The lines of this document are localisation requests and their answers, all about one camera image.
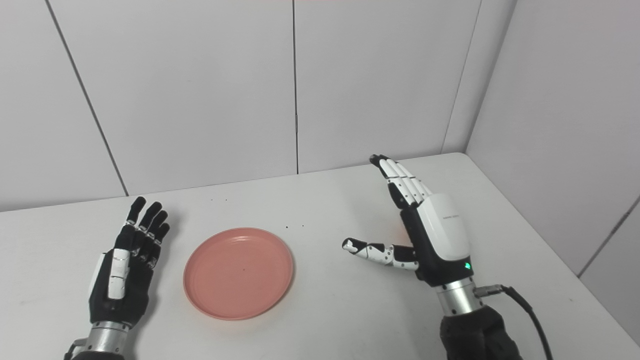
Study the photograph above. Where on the orange fruit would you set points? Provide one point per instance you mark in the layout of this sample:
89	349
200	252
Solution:
401	235

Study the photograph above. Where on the pink round plate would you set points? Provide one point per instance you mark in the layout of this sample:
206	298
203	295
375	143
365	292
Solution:
239	274

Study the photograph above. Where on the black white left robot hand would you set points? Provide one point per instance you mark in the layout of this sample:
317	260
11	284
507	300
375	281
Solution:
117	290

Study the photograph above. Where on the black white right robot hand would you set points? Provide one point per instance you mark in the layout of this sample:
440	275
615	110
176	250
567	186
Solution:
440	240

